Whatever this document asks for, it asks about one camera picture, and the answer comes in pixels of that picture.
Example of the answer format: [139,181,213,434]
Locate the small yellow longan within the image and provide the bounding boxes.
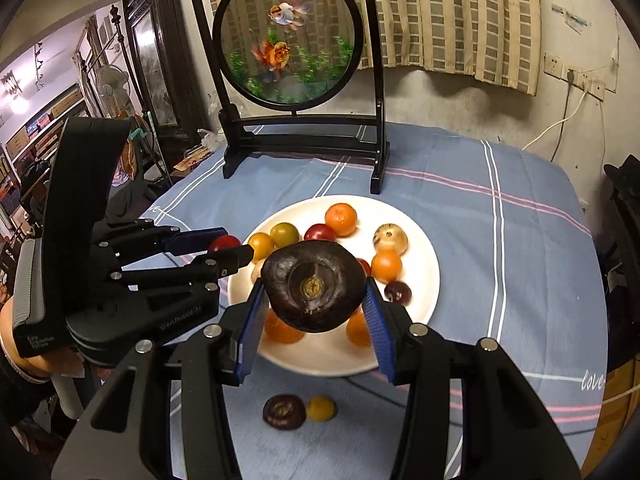
[306,395,338,422]

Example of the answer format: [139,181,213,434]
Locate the clear plastic bags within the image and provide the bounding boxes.
[197,127,226,152]

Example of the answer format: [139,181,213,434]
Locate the wall shelf with boxes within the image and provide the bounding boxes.
[0,82,93,211]

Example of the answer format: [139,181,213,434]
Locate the person's left hand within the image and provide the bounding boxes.
[0,302,113,381]

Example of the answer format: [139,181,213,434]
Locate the yellow-orange kumquat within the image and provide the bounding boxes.
[247,232,276,263]

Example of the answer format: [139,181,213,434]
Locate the large dark water chestnut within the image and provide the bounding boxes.
[261,240,368,333]

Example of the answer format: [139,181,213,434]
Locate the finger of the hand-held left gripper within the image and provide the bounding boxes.
[94,220,231,267]
[116,244,256,295]

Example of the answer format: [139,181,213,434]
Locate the wall tape strips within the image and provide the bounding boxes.
[550,4,592,35]

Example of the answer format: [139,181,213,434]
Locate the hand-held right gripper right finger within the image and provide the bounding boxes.
[362,278,586,480]

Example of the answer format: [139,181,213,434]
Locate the small dark red plum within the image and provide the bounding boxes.
[304,223,337,243]

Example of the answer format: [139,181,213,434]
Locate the white power cable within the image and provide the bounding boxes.
[522,80,588,153]

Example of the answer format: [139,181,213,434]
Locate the blue striped tablecloth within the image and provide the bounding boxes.
[135,122,608,480]

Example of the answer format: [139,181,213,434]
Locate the wall power sockets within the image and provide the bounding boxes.
[544,52,618,93]

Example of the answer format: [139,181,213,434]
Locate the dark wooden cabinet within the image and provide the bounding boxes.
[122,0,221,161]

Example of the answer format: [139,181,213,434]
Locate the white plate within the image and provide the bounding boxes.
[227,195,441,377]

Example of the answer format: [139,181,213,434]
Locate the round goldfish screen black stand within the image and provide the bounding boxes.
[190,0,391,196]

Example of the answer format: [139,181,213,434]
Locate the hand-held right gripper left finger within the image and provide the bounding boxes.
[55,280,268,480]

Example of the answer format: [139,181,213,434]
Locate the small dark water chestnut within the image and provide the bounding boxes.
[263,394,307,430]

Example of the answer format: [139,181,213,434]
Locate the standing fan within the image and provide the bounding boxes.
[95,65,131,111]

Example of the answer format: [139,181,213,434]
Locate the red cherry tomato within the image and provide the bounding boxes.
[207,234,243,253]

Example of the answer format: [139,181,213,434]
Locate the green-yellow citrus fruit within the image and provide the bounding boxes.
[270,222,301,248]

